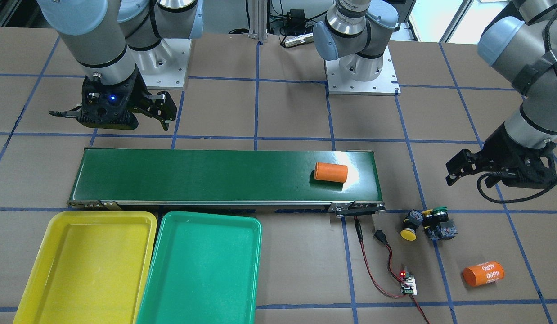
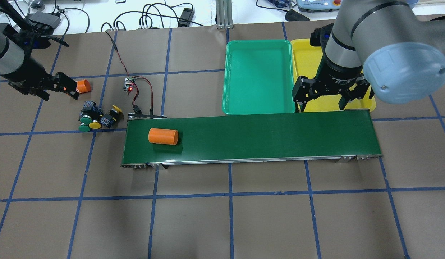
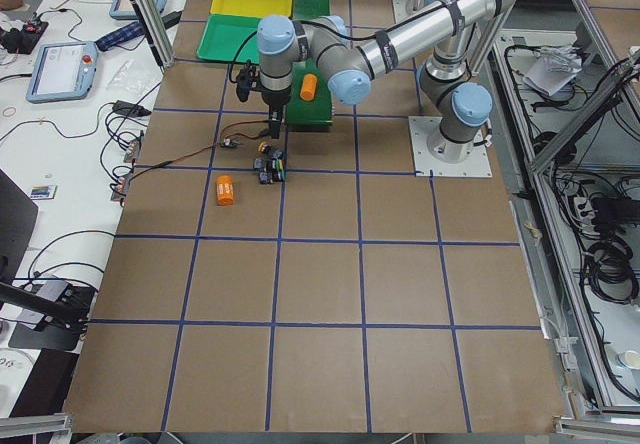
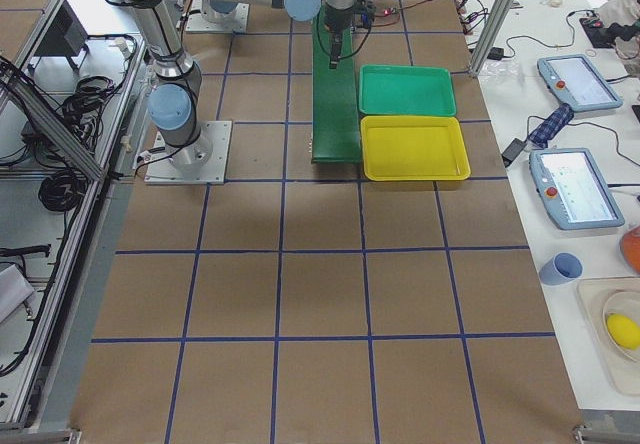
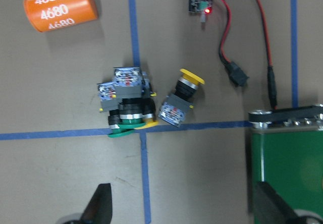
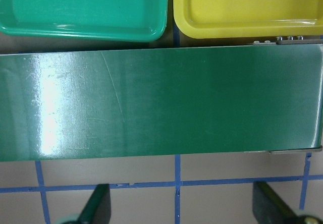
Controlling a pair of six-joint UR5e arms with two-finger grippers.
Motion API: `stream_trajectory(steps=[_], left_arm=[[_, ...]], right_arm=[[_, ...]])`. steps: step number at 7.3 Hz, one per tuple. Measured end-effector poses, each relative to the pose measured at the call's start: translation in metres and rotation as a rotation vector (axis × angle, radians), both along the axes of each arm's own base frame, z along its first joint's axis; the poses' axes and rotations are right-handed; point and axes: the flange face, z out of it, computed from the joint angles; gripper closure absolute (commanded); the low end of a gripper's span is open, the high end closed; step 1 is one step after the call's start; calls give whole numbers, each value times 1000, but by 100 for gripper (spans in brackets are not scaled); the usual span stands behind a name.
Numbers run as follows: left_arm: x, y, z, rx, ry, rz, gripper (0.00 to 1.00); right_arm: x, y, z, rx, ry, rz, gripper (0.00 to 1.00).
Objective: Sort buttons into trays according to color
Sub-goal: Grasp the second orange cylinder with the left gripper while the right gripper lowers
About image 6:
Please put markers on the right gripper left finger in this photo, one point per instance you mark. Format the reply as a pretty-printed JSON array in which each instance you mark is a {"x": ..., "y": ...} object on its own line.
[{"x": 96, "y": 210}]

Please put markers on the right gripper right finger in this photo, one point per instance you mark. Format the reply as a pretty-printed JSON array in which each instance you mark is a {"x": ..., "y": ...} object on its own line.
[{"x": 269, "y": 207}]

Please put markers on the green conveyor belt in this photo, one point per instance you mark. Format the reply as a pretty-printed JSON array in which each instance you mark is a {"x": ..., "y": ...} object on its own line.
[{"x": 120, "y": 103}]

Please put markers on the green plastic tray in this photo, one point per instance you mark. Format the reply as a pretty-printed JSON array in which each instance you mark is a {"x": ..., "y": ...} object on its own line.
[{"x": 115, "y": 20}]

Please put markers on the yellow plastic tray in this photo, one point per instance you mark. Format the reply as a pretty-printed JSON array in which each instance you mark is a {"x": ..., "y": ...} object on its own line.
[{"x": 204, "y": 19}]

